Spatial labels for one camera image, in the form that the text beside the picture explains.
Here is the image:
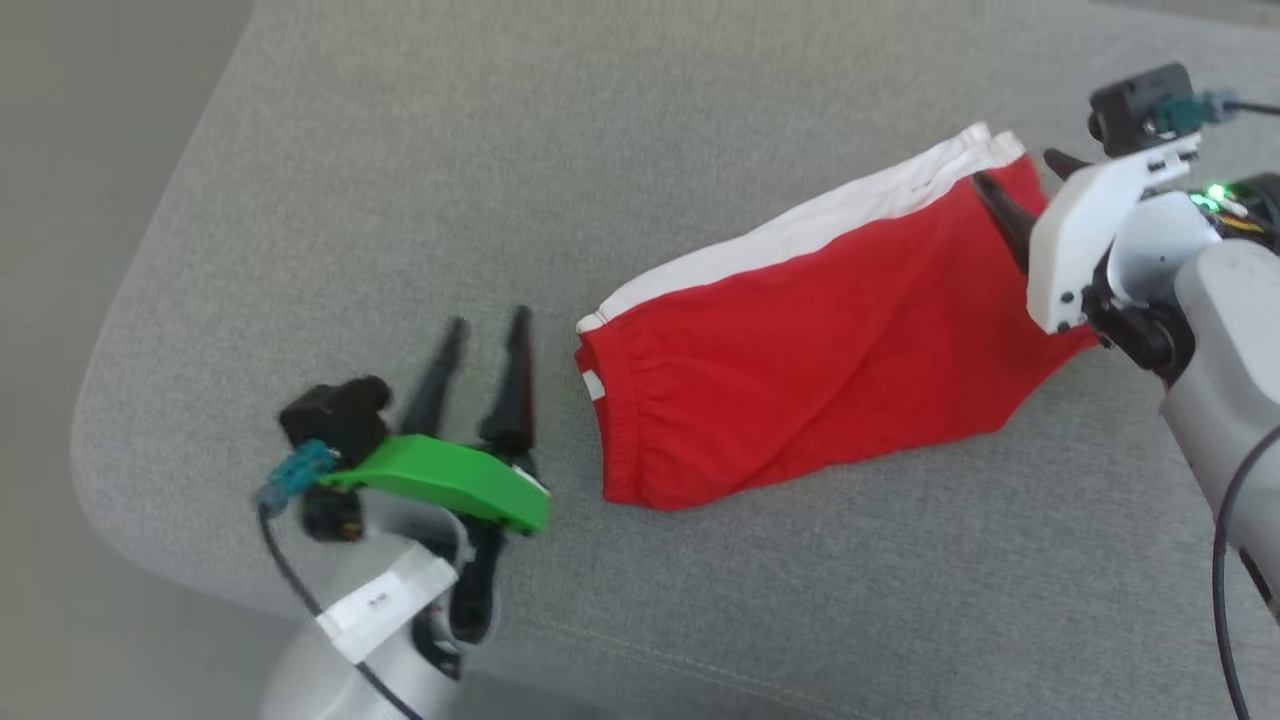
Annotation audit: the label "grey fabric sofa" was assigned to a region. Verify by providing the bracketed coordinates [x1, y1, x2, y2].
[70, 0, 1280, 720]

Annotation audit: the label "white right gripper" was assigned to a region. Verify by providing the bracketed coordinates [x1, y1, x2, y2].
[973, 133, 1202, 337]

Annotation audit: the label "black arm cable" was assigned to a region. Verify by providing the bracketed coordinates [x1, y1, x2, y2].
[1211, 425, 1280, 720]
[258, 500, 426, 720]

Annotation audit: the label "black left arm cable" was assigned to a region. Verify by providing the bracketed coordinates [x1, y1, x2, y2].
[258, 500, 426, 720]

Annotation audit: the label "red shorts with white stripe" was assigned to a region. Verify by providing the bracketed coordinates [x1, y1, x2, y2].
[575, 122, 1101, 513]

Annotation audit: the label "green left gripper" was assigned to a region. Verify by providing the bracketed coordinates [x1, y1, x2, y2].
[320, 306, 552, 534]

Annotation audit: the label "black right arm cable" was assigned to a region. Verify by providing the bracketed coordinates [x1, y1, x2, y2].
[1211, 425, 1280, 720]

